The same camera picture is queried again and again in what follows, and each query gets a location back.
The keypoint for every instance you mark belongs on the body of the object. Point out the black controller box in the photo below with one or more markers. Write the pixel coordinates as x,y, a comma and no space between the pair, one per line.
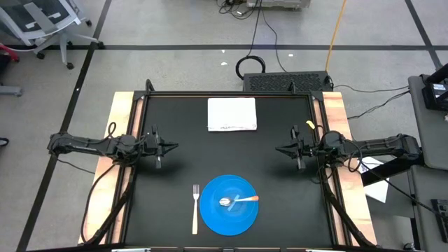
441,213

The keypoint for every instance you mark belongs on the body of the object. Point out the red curved bar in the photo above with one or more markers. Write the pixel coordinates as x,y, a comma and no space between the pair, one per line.
10,50

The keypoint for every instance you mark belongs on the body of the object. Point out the grey mesh office chair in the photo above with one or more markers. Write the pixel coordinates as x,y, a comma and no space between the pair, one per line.
38,17

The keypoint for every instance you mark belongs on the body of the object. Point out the white folded napkin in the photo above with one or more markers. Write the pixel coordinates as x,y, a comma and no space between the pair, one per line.
231,113

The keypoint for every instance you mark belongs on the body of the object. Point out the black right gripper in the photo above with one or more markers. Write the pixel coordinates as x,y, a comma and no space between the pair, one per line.
302,148

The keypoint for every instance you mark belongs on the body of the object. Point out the grey side table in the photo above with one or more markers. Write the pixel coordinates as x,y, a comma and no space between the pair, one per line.
430,140

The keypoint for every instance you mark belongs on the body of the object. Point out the yellow tape tag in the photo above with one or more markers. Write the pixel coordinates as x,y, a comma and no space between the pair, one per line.
310,124

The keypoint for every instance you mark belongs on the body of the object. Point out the white floor device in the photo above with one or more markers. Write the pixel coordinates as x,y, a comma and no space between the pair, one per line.
280,3

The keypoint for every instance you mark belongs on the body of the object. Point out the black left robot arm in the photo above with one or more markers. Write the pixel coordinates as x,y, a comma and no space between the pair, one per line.
80,147

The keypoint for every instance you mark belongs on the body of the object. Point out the grey flat foot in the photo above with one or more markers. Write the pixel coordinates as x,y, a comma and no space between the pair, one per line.
10,91

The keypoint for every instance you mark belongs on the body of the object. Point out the person's shoe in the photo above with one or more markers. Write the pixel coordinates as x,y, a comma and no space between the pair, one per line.
3,141

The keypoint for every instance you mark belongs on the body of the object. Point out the black computer case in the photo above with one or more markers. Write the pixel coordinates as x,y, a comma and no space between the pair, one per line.
287,82

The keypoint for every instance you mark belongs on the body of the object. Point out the blue round plate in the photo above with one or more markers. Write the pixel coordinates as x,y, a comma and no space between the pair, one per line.
210,224

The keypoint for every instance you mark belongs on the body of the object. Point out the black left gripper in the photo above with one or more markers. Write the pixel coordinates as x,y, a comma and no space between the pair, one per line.
154,145

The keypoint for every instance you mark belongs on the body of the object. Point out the black box with label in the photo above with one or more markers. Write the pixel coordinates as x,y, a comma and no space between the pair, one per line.
435,94

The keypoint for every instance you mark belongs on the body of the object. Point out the white paper sheet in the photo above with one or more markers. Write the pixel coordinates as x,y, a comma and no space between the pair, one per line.
378,190

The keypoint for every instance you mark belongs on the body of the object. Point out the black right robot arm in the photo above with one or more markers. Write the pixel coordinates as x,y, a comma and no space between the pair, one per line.
381,147

